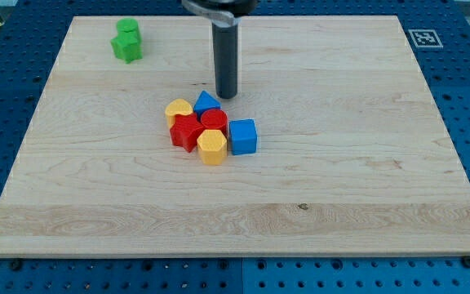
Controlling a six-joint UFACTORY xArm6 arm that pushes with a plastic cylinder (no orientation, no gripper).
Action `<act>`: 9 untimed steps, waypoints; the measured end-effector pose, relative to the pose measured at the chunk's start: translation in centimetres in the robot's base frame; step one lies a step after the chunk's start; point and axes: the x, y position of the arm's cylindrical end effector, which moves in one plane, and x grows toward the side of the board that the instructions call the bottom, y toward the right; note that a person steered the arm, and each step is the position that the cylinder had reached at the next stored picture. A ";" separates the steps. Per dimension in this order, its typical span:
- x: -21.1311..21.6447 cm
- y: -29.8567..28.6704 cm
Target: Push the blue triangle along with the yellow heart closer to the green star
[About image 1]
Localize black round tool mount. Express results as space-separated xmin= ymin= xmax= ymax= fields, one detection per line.
xmin=181 ymin=0 xmax=258 ymax=27

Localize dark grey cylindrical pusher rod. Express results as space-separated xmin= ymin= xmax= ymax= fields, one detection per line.
xmin=211 ymin=24 xmax=238 ymax=99

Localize blue triangle block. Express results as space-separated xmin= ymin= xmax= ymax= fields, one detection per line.
xmin=193 ymin=91 xmax=221 ymax=118

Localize yellow heart block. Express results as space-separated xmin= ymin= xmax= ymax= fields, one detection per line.
xmin=165 ymin=98 xmax=193 ymax=128

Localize green star block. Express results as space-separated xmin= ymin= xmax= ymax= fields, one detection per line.
xmin=110 ymin=32 xmax=143 ymax=64

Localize red star block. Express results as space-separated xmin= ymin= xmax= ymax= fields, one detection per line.
xmin=170 ymin=113 xmax=205 ymax=153

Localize red cylinder block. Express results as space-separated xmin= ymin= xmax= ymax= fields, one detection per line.
xmin=200 ymin=109 xmax=228 ymax=136

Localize blue cube block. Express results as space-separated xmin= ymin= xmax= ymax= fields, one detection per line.
xmin=229 ymin=119 xmax=257 ymax=155

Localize green cylinder block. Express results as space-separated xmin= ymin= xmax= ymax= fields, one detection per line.
xmin=116 ymin=17 xmax=142 ymax=42

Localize yellow hexagon block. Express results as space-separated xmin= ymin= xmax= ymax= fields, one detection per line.
xmin=197 ymin=129 xmax=228 ymax=165

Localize black white fiducial marker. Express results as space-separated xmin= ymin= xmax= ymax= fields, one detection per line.
xmin=408 ymin=29 xmax=443 ymax=48

